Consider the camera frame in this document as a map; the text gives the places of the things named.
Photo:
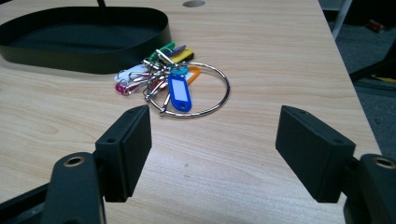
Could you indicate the white metal desk frame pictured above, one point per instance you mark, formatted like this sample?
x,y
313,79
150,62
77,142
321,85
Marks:
x,y
342,17

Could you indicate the grey round table grommet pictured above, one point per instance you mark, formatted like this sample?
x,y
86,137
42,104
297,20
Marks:
x,y
193,3

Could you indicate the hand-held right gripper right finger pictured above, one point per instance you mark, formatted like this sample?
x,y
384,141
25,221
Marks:
x,y
311,152

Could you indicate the small red object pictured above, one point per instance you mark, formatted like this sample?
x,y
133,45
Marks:
x,y
375,26

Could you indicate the aluminium floor rail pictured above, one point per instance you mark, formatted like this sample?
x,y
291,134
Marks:
x,y
375,86

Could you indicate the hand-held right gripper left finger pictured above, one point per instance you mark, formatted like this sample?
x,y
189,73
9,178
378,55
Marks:
x,y
130,149

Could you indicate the black key holder stand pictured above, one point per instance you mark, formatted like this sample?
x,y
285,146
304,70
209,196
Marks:
x,y
84,59

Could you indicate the bunch of colourful key tags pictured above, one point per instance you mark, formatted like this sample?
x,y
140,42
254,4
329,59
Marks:
x,y
179,90

